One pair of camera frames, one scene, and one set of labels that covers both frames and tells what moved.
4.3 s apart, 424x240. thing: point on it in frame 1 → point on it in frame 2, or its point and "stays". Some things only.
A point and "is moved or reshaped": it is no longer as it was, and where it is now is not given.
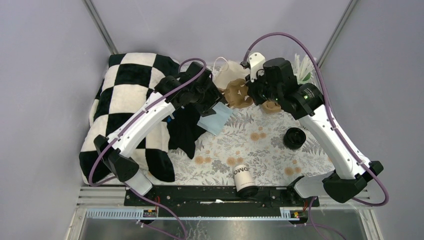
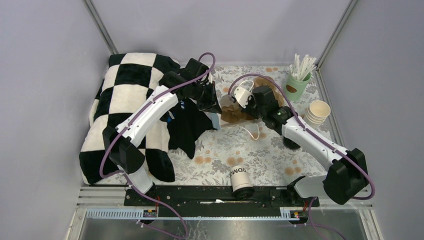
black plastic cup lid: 247,192 is moved or reshaped
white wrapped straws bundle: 302,67 stays
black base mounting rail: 224,201 stays
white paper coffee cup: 243,177 is moved or reshaped
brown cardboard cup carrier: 235,92 is moved or reshaped
